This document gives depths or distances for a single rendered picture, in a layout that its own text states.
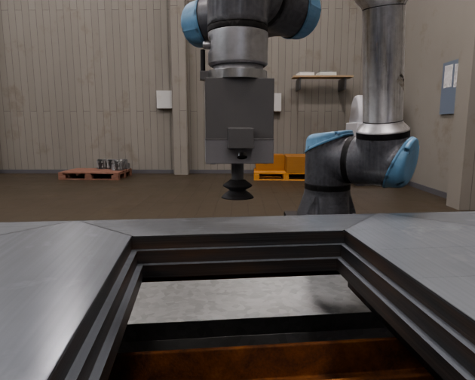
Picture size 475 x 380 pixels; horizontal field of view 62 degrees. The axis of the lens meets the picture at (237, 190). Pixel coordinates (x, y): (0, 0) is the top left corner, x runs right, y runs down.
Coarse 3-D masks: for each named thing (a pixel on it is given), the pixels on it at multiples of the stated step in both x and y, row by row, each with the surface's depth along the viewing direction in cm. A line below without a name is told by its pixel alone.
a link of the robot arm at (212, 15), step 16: (208, 0) 47; (224, 0) 45; (240, 0) 45; (256, 0) 45; (272, 0) 48; (208, 16) 47; (224, 16) 45; (240, 16) 45; (256, 16) 46; (272, 16) 50
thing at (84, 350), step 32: (128, 256) 45; (160, 256) 47; (192, 256) 47; (224, 256) 48; (256, 256) 48; (288, 256) 49; (320, 256) 49; (352, 256) 46; (128, 288) 40; (384, 288) 38; (416, 288) 34; (96, 320) 30; (416, 320) 32; (448, 320) 29; (64, 352) 23; (96, 352) 27; (448, 352) 28
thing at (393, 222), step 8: (360, 224) 53; (368, 224) 53; (376, 224) 53; (384, 224) 53; (392, 224) 53; (400, 224) 53; (408, 224) 53; (416, 224) 53; (424, 224) 53; (432, 224) 53; (440, 224) 53; (448, 224) 53; (456, 224) 53
